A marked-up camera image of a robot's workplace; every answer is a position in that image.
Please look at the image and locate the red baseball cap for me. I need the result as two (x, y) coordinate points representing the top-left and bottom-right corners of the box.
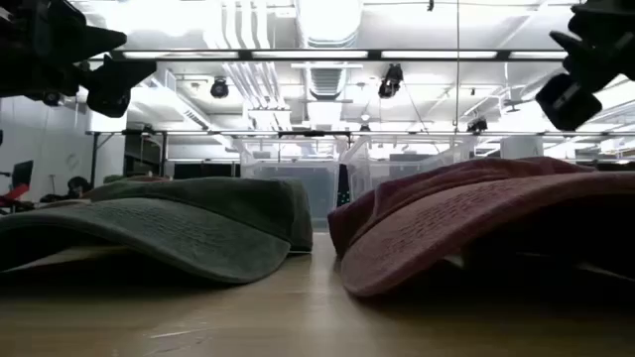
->
(326, 156), (635, 298)

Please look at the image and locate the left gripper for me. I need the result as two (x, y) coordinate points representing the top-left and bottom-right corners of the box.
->
(0, 0), (158, 119)

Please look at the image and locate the person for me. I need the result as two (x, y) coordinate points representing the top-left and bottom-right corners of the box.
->
(66, 176), (93, 199)

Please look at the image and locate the black overhead light bar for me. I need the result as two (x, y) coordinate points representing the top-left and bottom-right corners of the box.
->
(88, 48), (570, 62)

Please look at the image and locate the black computer monitor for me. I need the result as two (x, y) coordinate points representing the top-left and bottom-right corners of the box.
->
(10, 159), (35, 189)

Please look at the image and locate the green baseball cap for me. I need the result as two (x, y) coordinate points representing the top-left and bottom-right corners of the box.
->
(0, 177), (315, 285)

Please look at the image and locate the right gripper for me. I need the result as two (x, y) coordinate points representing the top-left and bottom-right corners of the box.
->
(534, 0), (635, 132)

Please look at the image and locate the black horizontal frame rail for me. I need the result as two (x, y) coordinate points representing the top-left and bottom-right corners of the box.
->
(86, 128), (635, 140)

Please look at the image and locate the white ventilation duct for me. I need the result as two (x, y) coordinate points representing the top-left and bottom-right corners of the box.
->
(295, 0), (366, 49)

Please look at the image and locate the red chair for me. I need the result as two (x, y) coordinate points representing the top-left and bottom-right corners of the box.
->
(0, 182), (30, 208)

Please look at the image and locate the clear plastic bin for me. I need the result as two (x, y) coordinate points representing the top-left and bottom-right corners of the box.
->
(240, 159), (343, 232)
(344, 148), (472, 200)

